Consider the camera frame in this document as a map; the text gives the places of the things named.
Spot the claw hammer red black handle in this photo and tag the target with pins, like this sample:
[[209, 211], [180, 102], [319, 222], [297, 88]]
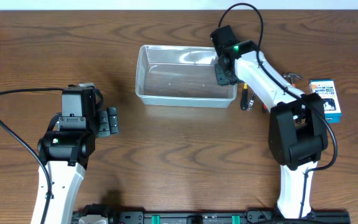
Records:
[[291, 76]]

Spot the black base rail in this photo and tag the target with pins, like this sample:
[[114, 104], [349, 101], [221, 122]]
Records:
[[96, 213]]

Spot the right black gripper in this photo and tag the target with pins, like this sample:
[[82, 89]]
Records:
[[220, 78]]

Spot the clear plastic container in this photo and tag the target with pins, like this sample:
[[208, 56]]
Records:
[[171, 75]]

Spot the blue white cardboard box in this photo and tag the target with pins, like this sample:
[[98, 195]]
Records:
[[325, 88]]

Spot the black yellow screwdriver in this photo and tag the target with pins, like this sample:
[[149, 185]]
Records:
[[244, 99]]

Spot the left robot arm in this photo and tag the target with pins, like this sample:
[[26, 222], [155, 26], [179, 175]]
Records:
[[65, 149]]

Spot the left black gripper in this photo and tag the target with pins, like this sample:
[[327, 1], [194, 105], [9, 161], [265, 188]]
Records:
[[104, 126]]

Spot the red handled pliers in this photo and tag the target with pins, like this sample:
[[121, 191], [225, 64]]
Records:
[[264, 109]]

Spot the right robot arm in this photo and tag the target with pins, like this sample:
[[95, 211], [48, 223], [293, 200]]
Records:
[[297, 134]]

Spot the silver socket wrench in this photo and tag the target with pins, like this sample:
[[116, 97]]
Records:
[[251, 101]]

